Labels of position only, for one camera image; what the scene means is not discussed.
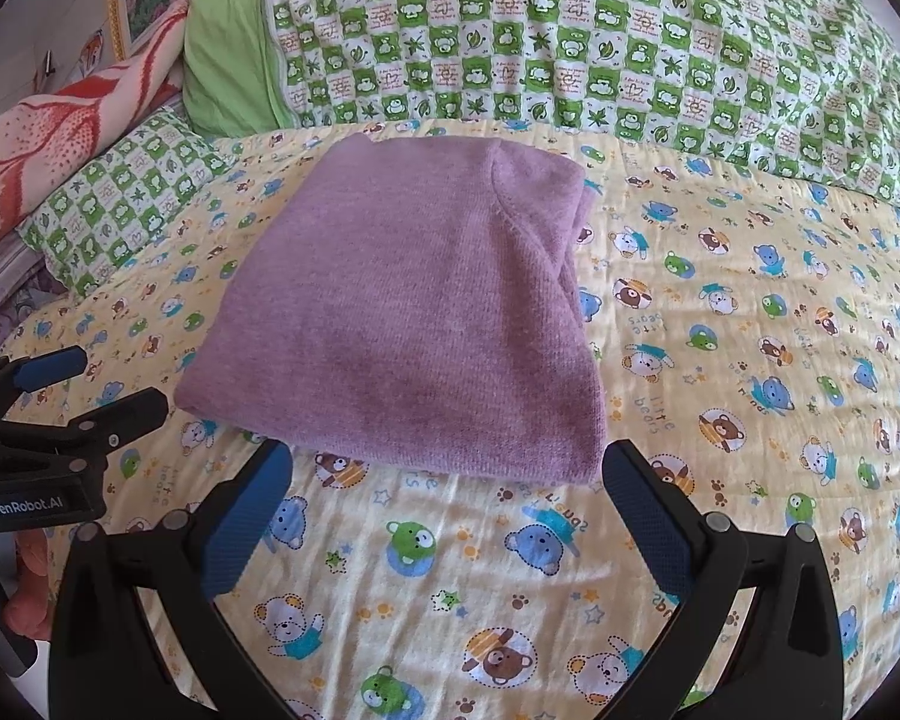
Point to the green checkered pillow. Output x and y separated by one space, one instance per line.
117 203

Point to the yellow cartoon bear bedsheet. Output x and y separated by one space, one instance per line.
747 330

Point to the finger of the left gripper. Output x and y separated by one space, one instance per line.
20 376
105 415

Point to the purple knit sweater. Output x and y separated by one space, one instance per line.
415 304

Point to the striped purple fabric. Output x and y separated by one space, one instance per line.
25 284

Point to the green white checkered quilt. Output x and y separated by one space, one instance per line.
797 88

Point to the person left hand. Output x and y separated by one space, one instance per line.
29 612

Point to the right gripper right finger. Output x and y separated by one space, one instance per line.
787 660

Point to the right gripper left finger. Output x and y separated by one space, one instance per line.
104 661

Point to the red cream floral blanket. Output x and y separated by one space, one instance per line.
46 138

